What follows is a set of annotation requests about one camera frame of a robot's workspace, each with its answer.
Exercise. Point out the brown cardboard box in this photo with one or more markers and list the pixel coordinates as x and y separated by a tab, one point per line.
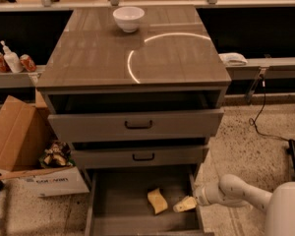
24	136

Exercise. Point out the white ceramic bowl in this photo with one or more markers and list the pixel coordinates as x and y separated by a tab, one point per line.
128	18

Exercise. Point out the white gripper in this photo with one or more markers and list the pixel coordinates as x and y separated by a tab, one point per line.
201	194

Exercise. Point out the right red soda can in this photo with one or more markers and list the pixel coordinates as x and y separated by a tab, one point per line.
28	63

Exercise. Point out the white pump bottle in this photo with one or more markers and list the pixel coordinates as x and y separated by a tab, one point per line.
11	58

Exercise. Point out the yellow sponge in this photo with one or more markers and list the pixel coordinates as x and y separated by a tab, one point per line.
157	201

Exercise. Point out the bottom grey drawer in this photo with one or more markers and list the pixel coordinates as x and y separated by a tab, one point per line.
119	202

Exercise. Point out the folded white cloth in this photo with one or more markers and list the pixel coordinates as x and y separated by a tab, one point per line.
233	59

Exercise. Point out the top grey drawer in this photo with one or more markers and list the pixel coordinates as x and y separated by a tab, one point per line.
136	126

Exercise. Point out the crumpled snack bag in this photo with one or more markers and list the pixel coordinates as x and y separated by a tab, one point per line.
57	155

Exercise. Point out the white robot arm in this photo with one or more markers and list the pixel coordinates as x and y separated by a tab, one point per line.
232	191

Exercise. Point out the middle grey drawer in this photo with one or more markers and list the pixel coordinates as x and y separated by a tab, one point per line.
139	156

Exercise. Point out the grey drawer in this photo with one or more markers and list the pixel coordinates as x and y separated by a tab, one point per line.
136	126
139	156
119	202

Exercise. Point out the grey drawer cabinet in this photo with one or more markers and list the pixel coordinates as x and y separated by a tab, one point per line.
168	64

